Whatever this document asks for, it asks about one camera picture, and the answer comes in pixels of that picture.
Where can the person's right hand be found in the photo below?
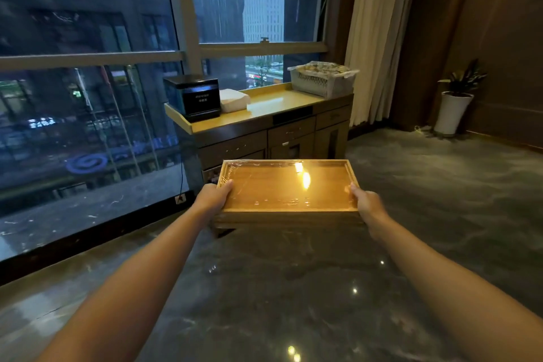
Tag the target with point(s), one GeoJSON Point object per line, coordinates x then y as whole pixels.
{"type": "Point", "coordinates": [371, 207]}

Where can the person's left hand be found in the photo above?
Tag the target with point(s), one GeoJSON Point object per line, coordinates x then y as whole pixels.
{"type": "Point", "coordinates": [212, 200]}

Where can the wooden cabinet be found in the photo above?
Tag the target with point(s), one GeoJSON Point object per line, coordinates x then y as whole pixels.
{"type": "Point", "coordinates": [275, 107]}

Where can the person's left forearm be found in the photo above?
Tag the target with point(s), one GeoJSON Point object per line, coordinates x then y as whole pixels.
{"type": "Point", "coordinates": [127, 298]}

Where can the person's right forearm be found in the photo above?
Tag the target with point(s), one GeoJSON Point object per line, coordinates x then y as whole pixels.
{"type": "Point", "coordinates": [458, 289]}

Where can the large glass window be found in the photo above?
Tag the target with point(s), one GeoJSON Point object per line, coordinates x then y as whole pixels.
{"type": "Point", "coordinates": [85, 77]}

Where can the white towels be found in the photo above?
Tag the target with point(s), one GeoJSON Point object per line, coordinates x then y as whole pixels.
{"type": "Point", "coordinates": [234, 101]}

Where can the black countertop appliance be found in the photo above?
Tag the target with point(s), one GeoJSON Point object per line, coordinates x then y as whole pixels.
{"type": "Point", "coordinates": [197, 96]}

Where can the white plant pot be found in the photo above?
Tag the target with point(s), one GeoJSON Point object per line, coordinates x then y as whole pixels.
{"type": "Point", "coordinates": [451, 113]}

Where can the white plastic basket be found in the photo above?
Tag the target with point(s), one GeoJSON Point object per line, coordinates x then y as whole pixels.
{"type": "Point", "coordinates": [318, 85]}

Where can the pile of wrapped packets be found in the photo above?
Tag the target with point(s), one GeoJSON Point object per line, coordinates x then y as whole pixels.
{"type": "Point", "coordinates": [322, 68]}

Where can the green potted plant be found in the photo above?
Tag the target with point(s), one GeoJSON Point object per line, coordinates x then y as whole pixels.
{"type": "Point", "coordinates": [464, 77]}

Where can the cream curtain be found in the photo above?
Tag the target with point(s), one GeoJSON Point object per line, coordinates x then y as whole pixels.
{"type": "Point", "coordinates": [377, 35]}

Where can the white wall socket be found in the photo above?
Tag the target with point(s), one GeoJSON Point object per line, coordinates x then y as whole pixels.
{"type": "Point", "coordinates": [180, 199]}

